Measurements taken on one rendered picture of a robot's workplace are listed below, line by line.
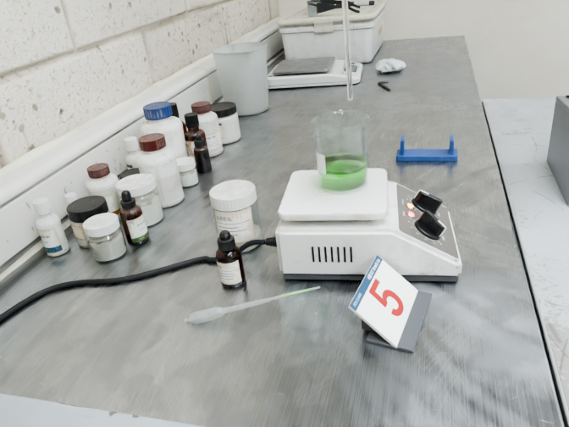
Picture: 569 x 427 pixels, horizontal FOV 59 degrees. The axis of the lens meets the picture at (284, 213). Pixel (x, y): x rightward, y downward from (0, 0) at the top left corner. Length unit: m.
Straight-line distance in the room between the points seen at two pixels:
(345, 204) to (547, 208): 0.31
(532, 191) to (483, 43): 1.27
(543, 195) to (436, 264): 0.27
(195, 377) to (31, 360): 0.18
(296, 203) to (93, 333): 0.26
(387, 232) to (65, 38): 0.62
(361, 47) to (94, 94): 0.91
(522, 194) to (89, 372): 0.60
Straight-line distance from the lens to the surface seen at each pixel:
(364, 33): 1.61
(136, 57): 1.10
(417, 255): 0.55
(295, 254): 0.56
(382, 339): 0.50
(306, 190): 0.59
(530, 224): 0.71
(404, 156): 0.88
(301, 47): 1.66
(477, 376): 0.48
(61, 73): 0.91
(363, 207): 0.54
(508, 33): 2.02
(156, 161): 0.78
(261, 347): 0.51
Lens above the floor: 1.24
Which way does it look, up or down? 28 degrees down
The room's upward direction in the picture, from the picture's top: 7 degrees counter-clockwise
